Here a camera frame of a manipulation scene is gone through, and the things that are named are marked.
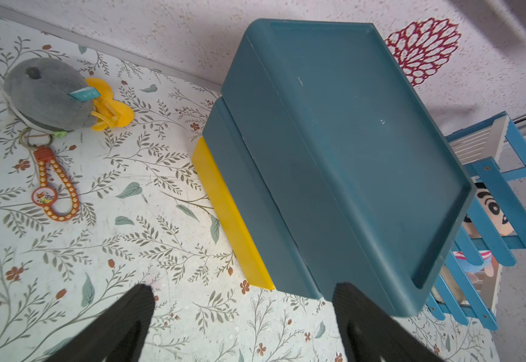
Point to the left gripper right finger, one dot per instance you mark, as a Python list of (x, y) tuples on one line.
[(368, 333)]

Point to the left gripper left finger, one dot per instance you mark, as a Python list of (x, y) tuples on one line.
[(118, 334)]

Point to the teal drawer cabinet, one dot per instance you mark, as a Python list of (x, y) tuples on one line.
[(324, 167)]

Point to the pink plush doll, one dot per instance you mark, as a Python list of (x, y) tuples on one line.
[(486, 267)]

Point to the boy plush doll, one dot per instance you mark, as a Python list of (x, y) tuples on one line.
[(492, 209)]

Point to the blue white toy crib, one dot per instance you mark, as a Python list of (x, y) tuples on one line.
[(494, 153)]

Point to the grey plush duck toy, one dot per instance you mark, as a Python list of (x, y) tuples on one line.
[(50, 96)]

